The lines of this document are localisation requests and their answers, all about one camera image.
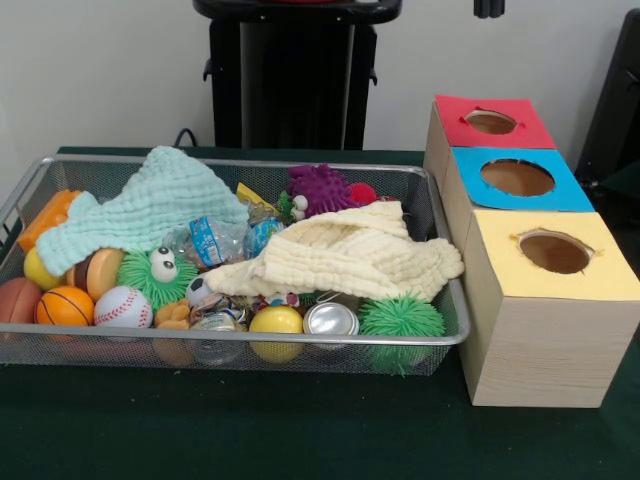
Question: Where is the cream waffle cloth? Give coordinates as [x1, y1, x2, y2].
[203, 201, 466, 304]

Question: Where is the orange basketball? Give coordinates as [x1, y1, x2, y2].
[34, 285, 96, 327]

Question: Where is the brown football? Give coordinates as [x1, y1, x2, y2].
[0, 277, 44, 325]

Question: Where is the plain green spiky ball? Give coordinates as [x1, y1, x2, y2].
[357, 292, 446, 377]

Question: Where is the silver tin can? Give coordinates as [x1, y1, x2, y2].
[302, 301, 361, 351]

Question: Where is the wooden box with three holes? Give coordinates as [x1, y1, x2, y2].
[422, 93, 640, 409]

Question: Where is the black flat panel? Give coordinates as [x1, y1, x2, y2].
[574, 8, 640, 191]

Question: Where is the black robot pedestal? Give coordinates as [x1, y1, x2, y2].
[192, 0, 404, 151]

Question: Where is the white baseball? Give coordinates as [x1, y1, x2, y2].
[93, 285, 154, 329]

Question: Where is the purple spiky toy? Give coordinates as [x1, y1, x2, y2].
[285, 163, 360, 211]

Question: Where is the silver mesh bin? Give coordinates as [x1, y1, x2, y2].
[0, 153, 472, 379]

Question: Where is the mint green waffle cloth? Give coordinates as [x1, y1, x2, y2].
[35, 145, 250, 278]

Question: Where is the dark green side table cloth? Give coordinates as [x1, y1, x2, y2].
[597, 162, 640, 201]

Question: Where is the green spiky ball with eyes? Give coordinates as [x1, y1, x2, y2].
[117, 245, 200, 310]

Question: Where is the yellow ball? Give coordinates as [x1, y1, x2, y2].
[248, 305, 305, 365]

